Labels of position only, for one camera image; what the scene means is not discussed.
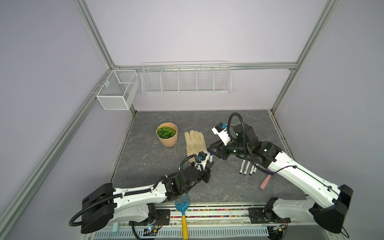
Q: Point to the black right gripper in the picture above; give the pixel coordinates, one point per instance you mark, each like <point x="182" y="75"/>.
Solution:
<point x="213" y="146"/>

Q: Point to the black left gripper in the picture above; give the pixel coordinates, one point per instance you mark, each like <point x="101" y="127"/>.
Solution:
<point x="207" y="172"/>

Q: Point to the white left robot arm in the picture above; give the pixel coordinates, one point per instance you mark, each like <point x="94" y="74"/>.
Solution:
<point x="107" y="204"/>

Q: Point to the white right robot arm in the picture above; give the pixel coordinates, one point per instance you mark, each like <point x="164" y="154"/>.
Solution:
<point x="327" y="203"/>

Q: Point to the beige work glove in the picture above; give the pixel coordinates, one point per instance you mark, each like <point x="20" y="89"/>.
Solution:
<point x="195" y="143"/>

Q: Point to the teal yellow garden fork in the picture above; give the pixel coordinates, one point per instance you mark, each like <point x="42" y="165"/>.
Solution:
<point x="182" y="205"/>

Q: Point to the tan pot with green plant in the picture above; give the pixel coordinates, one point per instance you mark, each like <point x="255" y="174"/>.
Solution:
<point x="167" y="134"/>

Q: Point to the small white mesh basket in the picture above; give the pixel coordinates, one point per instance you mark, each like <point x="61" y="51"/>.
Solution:
<point x="118" y="90"/>

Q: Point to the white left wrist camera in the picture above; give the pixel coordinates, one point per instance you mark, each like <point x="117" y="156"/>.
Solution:
<point x="203" y="159"/>

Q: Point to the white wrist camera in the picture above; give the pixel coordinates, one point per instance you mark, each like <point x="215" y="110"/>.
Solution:
<point x="221" y="131"/>
<point x="203" y="159"/>

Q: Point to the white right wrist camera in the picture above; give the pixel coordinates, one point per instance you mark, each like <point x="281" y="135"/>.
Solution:
<point x="221" y="131"/>

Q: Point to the light teal tool handle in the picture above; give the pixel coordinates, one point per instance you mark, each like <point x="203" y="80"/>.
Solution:
<point x="115" y="227"/>

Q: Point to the long white wire basket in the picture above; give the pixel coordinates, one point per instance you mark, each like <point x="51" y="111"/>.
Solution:
<point x="186" y="77"/>

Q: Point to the aluminium cage frame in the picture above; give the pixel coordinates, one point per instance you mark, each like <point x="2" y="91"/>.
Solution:
<point x="19" y="204"/>

